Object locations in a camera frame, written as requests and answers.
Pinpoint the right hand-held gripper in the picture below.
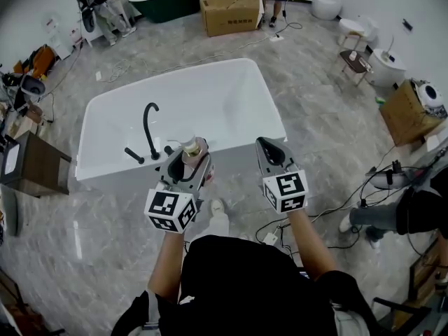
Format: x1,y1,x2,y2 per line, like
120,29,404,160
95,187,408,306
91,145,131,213
255,136,309,215

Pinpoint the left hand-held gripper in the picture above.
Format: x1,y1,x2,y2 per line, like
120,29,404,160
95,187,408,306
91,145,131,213
144,146,215,235

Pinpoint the clear pump bottle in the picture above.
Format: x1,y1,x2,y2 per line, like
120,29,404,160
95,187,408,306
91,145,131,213
167,134,215,186

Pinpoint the white bathtub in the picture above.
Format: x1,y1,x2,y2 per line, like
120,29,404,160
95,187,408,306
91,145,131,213
75,57,288,190

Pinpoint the person's right forearm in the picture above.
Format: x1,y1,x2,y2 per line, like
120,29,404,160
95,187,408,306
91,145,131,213
286,207,340,282

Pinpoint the person's left forearm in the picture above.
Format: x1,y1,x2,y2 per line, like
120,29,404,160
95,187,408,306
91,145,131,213
146,226,187,304

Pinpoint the dark green bathtub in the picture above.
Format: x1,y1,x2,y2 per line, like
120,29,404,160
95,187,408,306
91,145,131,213
127,0,203,25

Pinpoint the black curved faucet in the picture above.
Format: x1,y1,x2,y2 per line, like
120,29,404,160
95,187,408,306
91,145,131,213
142,102,162,162

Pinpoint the person's leg and white shoe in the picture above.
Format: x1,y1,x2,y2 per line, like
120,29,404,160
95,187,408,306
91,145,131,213
204,198,231,239

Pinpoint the brown wooden stool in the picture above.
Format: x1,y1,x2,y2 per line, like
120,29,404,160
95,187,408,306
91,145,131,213
339,49,374,88

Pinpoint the person's black shirt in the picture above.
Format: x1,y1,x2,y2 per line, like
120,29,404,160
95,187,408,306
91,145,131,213
111,234,384,336

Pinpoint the open cardboard box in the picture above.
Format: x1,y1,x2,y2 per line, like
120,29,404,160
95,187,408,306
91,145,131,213
379,78,446,148

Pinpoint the white round stool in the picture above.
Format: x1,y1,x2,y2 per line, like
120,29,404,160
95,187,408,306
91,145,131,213
337,17,367,48

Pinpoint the dark wooden cabinet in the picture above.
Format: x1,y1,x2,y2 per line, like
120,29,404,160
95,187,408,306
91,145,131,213
0,131,73,198

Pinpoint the large cardboard box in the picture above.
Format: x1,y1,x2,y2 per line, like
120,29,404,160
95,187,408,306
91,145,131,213
199,0,265,38

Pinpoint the white round toilet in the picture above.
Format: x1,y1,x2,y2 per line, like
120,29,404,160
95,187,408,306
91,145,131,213
311,0,344,22

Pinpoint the white round device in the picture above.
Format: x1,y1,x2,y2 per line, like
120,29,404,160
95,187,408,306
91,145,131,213
416,82,448,111

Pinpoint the orange bag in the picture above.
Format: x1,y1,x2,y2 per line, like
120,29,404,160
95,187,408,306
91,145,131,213
29,45,57,81

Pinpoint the black chair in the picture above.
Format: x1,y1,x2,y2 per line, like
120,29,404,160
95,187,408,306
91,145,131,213
372,295,433,336

